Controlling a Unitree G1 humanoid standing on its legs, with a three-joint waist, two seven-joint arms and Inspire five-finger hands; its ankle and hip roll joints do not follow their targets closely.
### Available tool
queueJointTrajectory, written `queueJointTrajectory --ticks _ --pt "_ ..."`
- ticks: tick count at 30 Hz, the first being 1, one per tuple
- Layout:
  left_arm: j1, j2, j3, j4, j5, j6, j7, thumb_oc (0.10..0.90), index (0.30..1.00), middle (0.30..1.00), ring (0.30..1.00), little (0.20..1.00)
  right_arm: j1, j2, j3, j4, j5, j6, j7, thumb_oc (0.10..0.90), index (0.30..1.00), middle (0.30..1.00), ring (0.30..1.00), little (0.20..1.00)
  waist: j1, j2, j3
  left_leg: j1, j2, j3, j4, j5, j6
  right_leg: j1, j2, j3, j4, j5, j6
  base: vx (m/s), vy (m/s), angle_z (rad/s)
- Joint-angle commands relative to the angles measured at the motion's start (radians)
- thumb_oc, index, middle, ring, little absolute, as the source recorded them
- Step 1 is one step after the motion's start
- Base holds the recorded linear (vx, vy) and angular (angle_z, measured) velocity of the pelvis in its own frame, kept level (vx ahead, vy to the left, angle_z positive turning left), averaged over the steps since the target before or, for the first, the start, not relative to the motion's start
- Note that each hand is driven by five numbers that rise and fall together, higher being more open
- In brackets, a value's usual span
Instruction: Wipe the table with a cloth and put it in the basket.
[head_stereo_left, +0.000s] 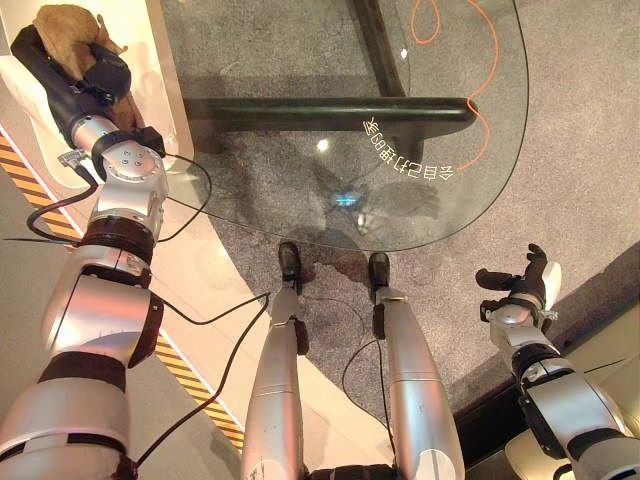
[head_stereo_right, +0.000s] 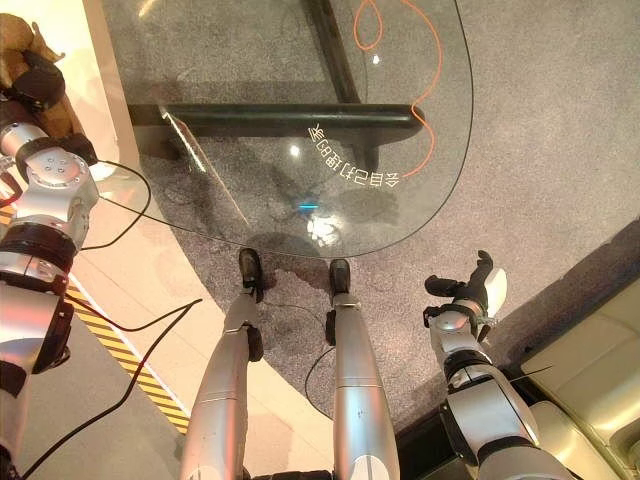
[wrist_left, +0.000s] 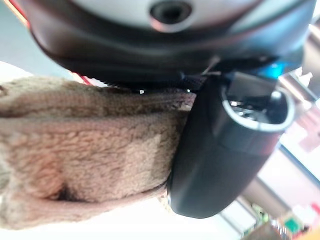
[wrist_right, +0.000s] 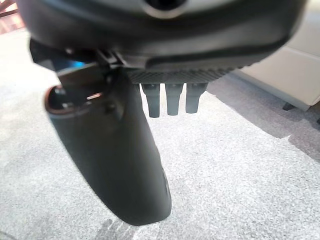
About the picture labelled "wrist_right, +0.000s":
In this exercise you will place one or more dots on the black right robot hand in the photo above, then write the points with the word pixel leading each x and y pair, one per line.
pixel 112 150

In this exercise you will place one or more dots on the brown wooden furniture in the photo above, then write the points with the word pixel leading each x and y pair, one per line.
pixel 8 12

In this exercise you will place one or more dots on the white sofa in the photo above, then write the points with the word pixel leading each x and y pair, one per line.
pixel 282 75

